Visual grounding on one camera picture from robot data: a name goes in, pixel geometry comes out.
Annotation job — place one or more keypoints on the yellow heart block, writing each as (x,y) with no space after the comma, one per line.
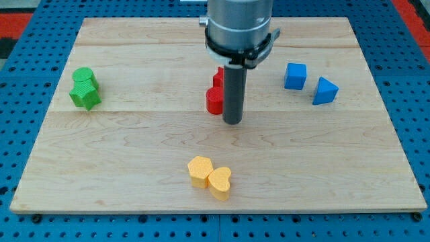
(219,183)

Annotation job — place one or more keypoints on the blue triangle block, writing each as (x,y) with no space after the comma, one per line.
(326,92)

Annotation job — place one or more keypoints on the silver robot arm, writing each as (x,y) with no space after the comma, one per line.
(237,36)

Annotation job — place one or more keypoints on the wooden board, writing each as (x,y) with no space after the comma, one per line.
(129,154)

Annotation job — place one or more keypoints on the green star block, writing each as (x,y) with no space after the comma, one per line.
(85,94)

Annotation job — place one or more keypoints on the red circle block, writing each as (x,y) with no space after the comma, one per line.
(214,100)

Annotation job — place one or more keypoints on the green circle block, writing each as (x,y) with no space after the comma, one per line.
(83,74)

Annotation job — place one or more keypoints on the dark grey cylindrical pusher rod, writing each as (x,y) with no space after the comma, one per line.
(233,94)

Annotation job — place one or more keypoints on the red star block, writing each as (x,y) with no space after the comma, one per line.
(218,78)

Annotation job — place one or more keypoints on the yellow hexagon block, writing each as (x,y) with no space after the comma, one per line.
(199,170)

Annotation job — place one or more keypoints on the blue cube block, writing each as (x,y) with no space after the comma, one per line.
(295,77)

